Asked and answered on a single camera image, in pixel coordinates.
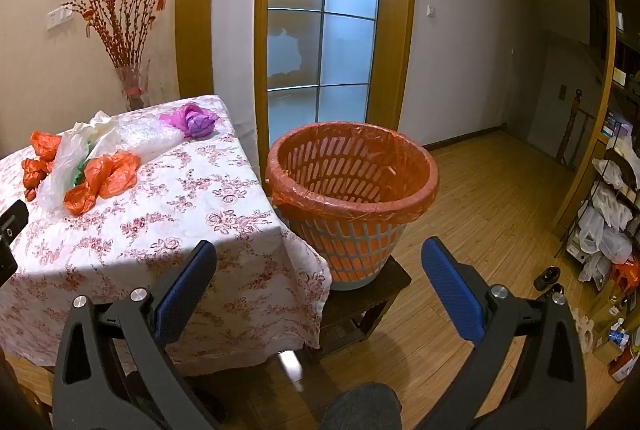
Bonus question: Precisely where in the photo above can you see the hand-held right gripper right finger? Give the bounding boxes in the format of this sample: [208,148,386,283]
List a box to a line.
[415,236,587,430]

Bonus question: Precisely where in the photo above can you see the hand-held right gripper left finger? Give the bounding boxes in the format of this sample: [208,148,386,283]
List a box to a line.
[52,239,221,430]

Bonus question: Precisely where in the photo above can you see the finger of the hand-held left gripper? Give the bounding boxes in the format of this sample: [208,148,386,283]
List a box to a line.
[0,199,29,283]

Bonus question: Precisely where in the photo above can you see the small orange plastic bag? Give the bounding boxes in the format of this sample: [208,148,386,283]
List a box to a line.
[21,157,55,202]
[30,130,64,162]

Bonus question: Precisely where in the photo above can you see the translucent white plastic bag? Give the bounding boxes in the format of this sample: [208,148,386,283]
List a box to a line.
[39,133,93,214]

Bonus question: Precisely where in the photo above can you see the orange plastic basket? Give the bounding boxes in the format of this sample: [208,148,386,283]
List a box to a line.
[266,122,439,292]

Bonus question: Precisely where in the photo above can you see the large orange plastic bag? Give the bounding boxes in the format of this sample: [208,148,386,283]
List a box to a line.
[64,151,142,217]

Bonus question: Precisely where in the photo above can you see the purple plastic bag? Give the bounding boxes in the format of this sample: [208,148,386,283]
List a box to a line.
[159,103,222,140]

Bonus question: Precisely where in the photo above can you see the floral tablecloth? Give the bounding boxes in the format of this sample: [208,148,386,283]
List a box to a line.
[0,94,333,368]

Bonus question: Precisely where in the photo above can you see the dark wooden stool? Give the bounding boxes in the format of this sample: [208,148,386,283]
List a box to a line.
[300,255,413,366]

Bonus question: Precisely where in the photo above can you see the black shoe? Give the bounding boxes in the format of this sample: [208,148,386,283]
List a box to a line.
[532,266,568,296]

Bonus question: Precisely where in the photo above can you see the white bag with green trim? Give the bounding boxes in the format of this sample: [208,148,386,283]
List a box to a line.
[74,110,124,158]

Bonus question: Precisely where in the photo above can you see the person's trouser leg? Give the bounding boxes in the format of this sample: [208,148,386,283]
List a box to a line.
[317,382,403,430]

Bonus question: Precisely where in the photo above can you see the clear plastic bag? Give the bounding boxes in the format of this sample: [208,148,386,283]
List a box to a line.
[107,113,186,159]

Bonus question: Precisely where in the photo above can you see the cardboard box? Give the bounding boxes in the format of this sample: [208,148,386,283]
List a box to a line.
[592,335,640,382]

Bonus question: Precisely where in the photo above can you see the blue label bottle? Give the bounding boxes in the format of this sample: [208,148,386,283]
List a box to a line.
[607,319,629,347]

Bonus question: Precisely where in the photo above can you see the black metal rack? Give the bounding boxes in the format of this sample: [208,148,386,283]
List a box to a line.
[555,120,640,283]

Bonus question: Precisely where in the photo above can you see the glass vase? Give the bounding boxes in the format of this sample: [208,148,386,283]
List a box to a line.
[116,60,153,112]

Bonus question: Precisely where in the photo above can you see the red berry branches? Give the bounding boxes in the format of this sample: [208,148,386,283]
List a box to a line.
[62,0,168,71]

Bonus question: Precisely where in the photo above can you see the wooden bookshelf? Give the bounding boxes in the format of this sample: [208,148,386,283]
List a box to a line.
[587,0,640,123]

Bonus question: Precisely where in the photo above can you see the wooden newel post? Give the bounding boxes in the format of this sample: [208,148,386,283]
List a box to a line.
[555,89,586,168]

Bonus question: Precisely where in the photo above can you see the white wall switch plate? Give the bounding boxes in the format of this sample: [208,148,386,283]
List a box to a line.
[46,8,75,31]

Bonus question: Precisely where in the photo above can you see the wooden door frame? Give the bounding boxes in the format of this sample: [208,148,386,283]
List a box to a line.
[252,0,418,176]

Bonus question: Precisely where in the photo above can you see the wooden wall trim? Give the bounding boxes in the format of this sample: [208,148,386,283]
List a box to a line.
[175,0,221,100]

